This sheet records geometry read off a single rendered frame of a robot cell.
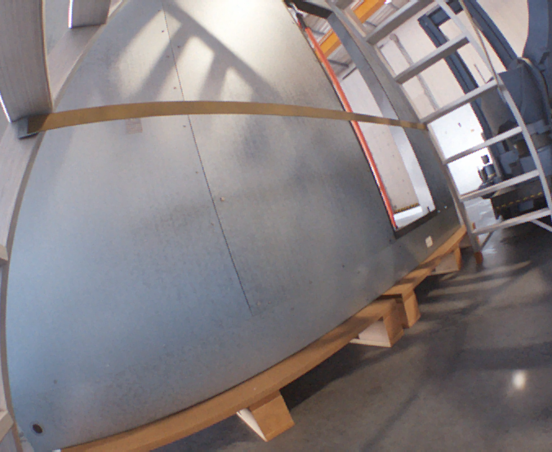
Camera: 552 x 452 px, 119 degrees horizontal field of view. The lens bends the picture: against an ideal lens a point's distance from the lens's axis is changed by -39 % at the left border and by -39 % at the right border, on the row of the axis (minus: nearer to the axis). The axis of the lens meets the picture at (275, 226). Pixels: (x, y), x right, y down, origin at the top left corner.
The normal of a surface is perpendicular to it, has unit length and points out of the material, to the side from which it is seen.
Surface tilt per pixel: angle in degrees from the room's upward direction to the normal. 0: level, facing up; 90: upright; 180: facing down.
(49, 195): 90
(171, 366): 90
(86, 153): 90
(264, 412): 90
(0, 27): 180
